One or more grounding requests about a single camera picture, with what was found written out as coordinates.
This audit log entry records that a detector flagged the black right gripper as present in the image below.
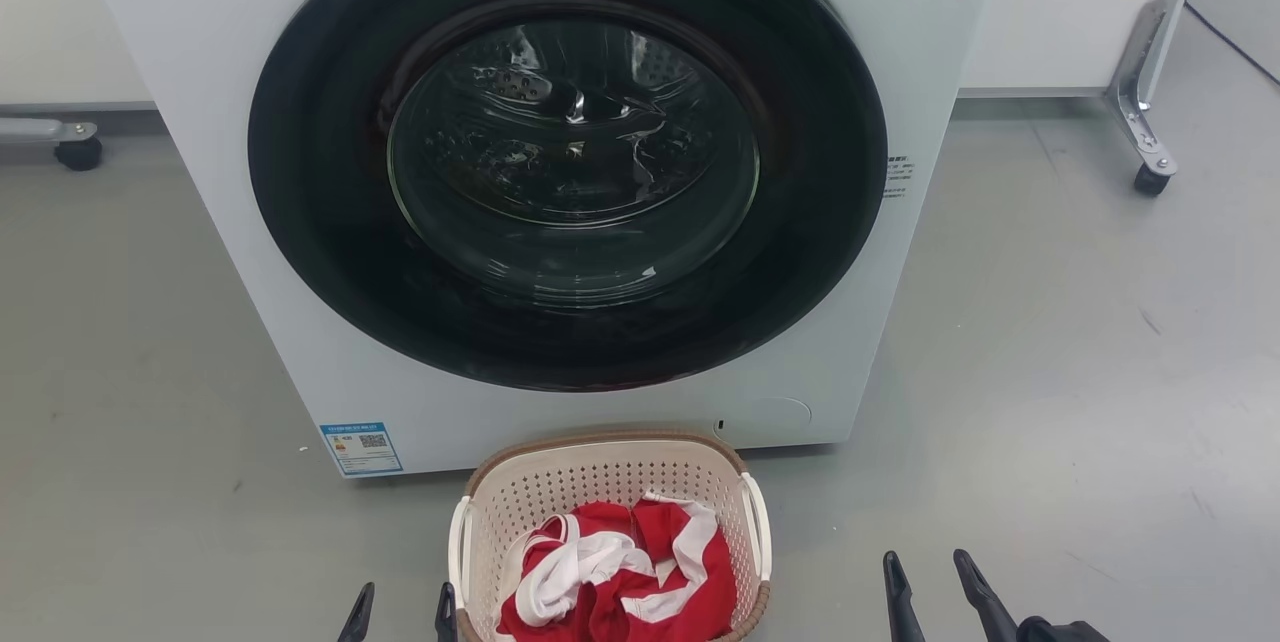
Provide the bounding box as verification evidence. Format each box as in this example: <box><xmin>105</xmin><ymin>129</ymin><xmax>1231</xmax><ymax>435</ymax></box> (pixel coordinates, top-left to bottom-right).
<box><xmin>882</xmin><ymin>548</ymin><xmax>1113</xmax><ymax>642</ymax></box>

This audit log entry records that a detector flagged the cream perforated laundry basket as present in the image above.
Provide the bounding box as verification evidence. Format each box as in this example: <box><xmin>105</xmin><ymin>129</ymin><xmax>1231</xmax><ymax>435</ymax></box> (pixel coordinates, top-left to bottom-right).
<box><xmin>447</xmin><ymin>430</ymin><xmax>774</xmax><ymax>642</ymax></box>

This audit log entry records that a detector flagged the red and white garment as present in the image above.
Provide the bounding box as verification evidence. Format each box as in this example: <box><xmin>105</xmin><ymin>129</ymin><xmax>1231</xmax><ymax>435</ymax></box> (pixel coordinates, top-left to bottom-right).
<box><xmin>494</xmin><ymin>493</ymin><xmax>740</xmax><ymax>642</ymax></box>

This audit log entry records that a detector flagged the blue energy label sticker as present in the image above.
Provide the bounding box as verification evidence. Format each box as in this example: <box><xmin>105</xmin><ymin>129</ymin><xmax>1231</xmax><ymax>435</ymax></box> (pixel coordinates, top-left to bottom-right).
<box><xmin>319</xmin><ymin>422</ymin><xmax>405</xmax><ymax>478</ymax></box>

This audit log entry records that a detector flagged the round white filter cover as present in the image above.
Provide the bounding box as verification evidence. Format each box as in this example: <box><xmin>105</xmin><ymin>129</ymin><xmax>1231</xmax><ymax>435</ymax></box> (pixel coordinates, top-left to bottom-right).
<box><xmin>714</xmin><ymin>396</ymin><xmax>814</xmax><ymax>446</ymax></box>

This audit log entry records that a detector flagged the black round washer door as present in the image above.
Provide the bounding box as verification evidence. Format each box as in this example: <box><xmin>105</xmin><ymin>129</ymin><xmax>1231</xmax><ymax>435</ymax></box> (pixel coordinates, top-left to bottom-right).
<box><xmin>246</xmin><ymin>0</ymin><xmax>890</xmax><ymax>394</ymax></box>

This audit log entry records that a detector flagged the white front-load washing machine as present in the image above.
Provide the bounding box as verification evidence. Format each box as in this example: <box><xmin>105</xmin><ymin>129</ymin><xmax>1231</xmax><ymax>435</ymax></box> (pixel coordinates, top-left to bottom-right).
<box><xmin>75</xmin><ymin>0</ymin><xmax>1006</xmax><ymax>479</ymax></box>

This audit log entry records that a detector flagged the silver angled stand leg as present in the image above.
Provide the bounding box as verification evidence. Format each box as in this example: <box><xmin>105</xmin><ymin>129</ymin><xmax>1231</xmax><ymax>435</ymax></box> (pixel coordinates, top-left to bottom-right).
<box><xmin>1104</xmin><ymin>0</ymin><xmax>1232</xmax><ymax>174</ymax></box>

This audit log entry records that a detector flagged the grey horizontal frame leg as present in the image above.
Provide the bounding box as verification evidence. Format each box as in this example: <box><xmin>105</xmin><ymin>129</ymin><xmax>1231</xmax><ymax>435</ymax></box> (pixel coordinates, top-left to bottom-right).
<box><xmin>0</xmin><ymin>117</ymin><xmax>100</xmax><ymax>146</ymax></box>

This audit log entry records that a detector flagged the thin black floor cable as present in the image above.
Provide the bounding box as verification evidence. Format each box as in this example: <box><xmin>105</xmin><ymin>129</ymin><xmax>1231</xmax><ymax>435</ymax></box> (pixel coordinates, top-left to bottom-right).
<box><xmin>1184</xmin><ymin>3</ymin><xmax>1280</xmax><ymax>86</ymax></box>

